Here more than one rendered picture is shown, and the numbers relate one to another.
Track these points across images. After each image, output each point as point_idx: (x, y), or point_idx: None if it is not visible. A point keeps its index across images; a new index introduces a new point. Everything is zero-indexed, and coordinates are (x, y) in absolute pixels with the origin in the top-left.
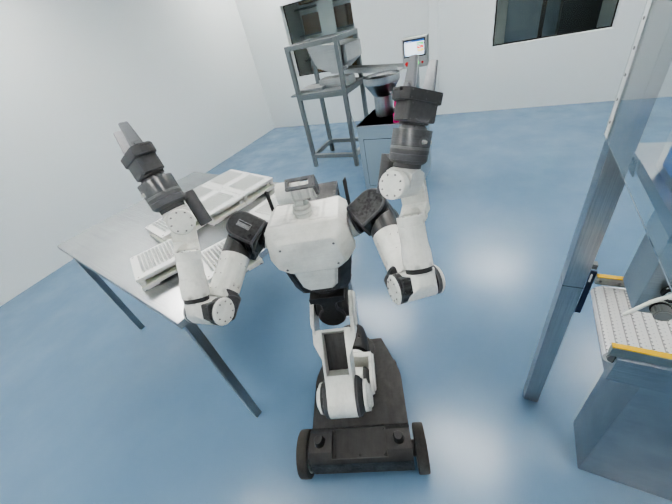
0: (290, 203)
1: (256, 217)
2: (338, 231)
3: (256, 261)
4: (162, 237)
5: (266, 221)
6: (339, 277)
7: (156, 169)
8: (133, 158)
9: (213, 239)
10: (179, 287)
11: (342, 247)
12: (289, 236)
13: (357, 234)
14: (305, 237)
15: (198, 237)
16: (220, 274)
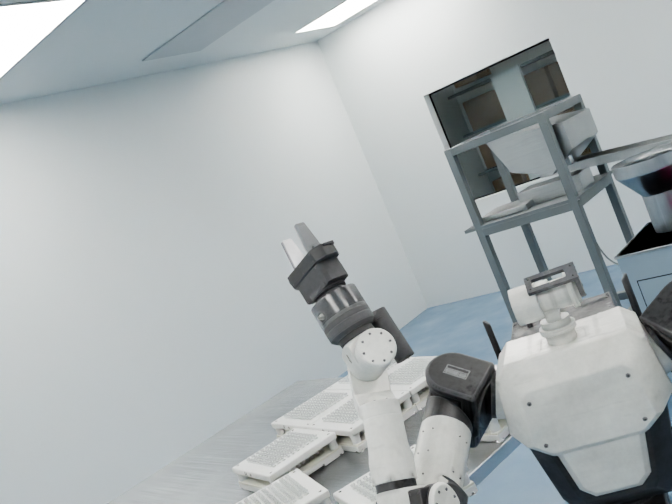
0: (537, 317)
1: (476, 359)
2: (633, 352)
3: (464, 487)
4: (270, 476)
5: None
6: (652, 458)
7: (339, 278)
8: (312, 265)
9: (364, 472)
10: (370, 463)
11: (647, 384)
12: (543, 374)
13: (671, 365)
14: (573, 371)
15: (333, 474)
16: (427, 453)
